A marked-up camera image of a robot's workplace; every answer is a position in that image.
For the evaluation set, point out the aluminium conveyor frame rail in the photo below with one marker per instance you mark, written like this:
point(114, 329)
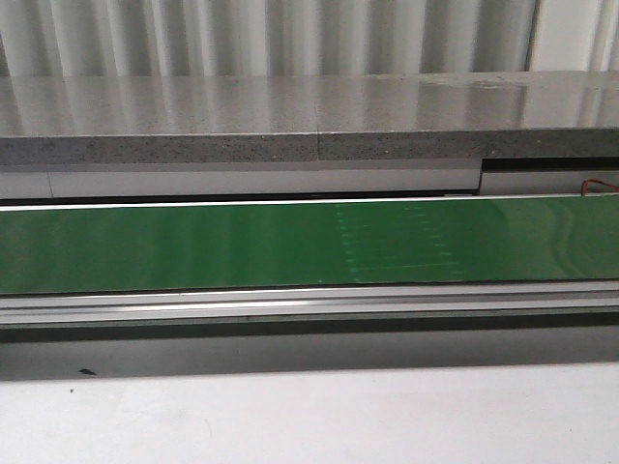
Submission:
point(365, 300)

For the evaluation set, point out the grey stone countertop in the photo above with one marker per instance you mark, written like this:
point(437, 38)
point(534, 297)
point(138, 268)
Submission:
point(56, 121)

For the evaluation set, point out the white curtain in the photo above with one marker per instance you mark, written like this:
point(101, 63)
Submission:
point(259, 38)

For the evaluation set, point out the green conveyor belt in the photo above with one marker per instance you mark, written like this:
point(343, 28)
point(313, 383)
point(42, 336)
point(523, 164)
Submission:
point(140, 247)

